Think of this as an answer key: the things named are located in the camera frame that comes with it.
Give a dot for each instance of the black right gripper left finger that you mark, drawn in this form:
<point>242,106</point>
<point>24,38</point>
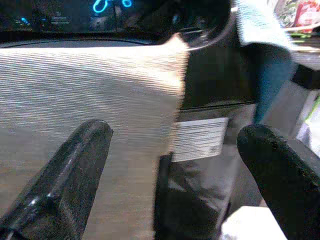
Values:
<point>62,180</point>

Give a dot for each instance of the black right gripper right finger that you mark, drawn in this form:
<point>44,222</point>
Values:
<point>285,172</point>

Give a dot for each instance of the white ribbed cloth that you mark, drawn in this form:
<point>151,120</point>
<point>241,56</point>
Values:
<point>95,100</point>

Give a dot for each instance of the white barcode label sticker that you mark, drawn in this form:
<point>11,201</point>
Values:
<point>200,138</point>

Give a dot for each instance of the teal blue towel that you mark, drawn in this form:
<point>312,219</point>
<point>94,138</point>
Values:
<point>268,50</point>

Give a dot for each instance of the red and white package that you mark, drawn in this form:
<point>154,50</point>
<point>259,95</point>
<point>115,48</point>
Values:
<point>307,13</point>

